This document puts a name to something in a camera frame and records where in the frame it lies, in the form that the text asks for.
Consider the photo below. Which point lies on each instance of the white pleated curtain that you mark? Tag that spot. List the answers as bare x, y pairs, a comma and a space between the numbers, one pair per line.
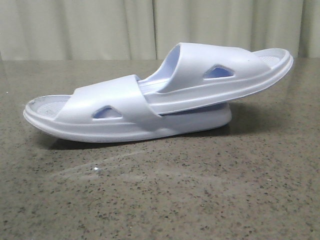
148, 29

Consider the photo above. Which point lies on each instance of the light blue slipper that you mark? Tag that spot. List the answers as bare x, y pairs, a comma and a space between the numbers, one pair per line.
196, 75
116, 111

